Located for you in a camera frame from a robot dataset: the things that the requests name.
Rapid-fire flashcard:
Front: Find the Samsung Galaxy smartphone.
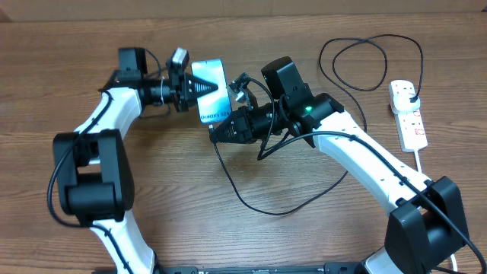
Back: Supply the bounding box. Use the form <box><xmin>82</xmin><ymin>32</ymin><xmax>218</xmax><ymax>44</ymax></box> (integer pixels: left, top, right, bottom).
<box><xmin>191</xmin><ymin>59</ymin><xmax>232</xmax><ymax>124</ymax></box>

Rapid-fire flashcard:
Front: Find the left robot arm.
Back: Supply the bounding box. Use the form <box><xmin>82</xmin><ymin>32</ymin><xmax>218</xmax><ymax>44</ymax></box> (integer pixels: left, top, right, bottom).
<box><xmin>46</xmin><ymin>48</ymin><xmax>218</xmax><ymax>273</ymax></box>

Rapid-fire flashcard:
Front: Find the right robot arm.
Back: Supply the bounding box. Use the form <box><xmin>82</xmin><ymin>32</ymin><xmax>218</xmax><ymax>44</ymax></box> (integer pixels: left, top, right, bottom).
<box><xmin>210</xmin><ymin>56</ymin><xmax>471</xmax><ymax>273</ymax></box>

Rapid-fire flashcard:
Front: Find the white charger plug adapter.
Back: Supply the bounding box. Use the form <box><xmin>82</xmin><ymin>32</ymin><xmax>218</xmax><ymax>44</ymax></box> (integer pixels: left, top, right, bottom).
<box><xmin>390</xmin><ymin>94</ymin><xmax>421</xmax><ymax>115</ymax></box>

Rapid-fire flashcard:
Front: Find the white power strip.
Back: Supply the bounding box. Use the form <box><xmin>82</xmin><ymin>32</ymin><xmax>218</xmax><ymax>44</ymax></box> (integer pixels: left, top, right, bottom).
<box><xmin>388</xmin><ymin>80</ymin><xmax>428</xmax><ymax>152</ymax></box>

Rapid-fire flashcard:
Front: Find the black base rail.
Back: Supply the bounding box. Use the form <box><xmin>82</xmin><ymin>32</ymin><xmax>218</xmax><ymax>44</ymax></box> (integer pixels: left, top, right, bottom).
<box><xmin>154</xmin><ymin>262</ymin><xmax>368</xmax><ymax>274</ymax></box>

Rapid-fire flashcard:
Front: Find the white power strip cord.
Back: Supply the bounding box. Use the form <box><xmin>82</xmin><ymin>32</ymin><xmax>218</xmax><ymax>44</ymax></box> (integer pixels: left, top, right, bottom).
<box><xmin>413</xmin><ymin>150</ymin><xmax>459</xmax><ymax>273</ymax></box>

